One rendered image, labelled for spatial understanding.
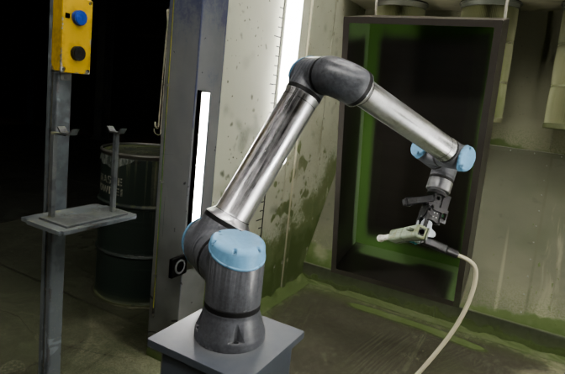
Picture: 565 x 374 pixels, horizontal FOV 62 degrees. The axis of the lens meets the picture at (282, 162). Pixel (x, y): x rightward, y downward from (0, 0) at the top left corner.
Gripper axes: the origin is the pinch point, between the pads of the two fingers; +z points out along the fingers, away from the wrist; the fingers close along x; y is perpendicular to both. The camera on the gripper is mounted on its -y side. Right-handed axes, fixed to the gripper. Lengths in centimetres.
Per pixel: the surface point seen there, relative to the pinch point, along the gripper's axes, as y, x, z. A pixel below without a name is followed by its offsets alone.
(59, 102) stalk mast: -137, -5, 5
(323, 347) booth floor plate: -1, 82, 54
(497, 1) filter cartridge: 24, 65, -161
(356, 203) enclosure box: -11, 75, -20
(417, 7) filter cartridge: -13, 96, -159
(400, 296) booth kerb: 44, 127, 13
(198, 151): -91, 29, -5
